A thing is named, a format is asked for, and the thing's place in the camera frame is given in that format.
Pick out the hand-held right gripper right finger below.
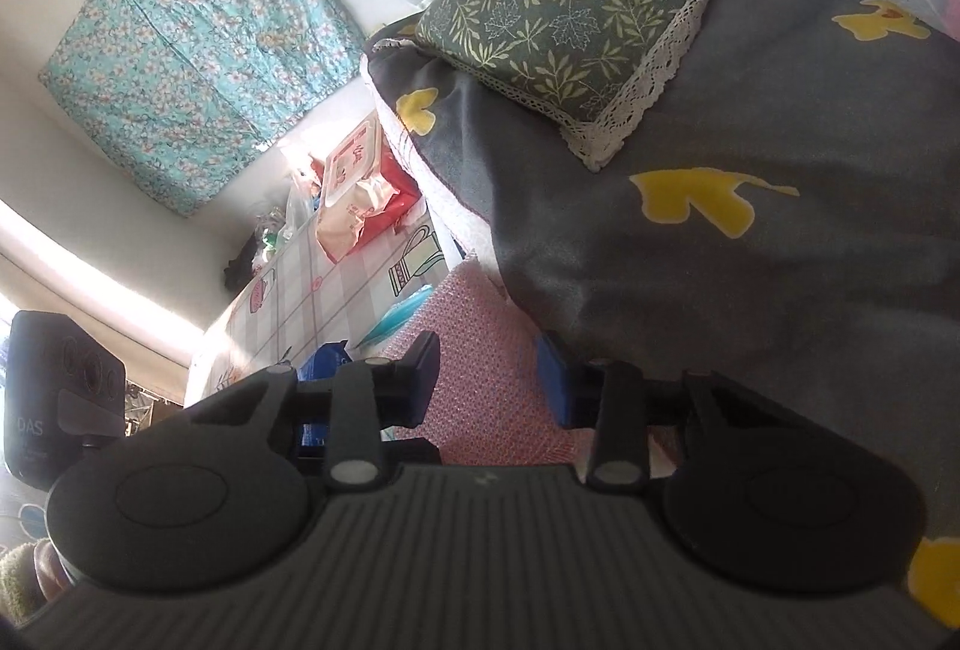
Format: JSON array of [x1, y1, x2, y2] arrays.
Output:
[[536, 335, 758, 492]]

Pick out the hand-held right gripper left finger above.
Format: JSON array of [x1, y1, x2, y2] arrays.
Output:
[[191, 331, 441, 492]]

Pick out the pink scrub sponge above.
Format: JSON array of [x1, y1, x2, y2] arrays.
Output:
[[394, 260, 601, 465]]

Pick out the white teal packet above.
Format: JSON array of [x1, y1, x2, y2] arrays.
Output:
[[366, 286, 437, 351]]

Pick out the checked printed tablecloth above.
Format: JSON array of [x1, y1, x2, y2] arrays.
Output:
[[184, 200, 466, 411]]

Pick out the olive green towel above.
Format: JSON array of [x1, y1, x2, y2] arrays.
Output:
[[0, 545, 53, 625]]

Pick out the red packet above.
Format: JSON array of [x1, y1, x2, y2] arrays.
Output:
[[373, 139, 425, 233]]

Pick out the pink wet wipes pack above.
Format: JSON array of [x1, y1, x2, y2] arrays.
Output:
[[313, 121, 402, 261]]

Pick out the grey bedsheet with yellow prints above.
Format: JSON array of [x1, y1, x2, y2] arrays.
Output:
[[364, 0, 960, 628]]

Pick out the teal floral cloth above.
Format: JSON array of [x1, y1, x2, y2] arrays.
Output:
[[37, 0, 365, 218]]

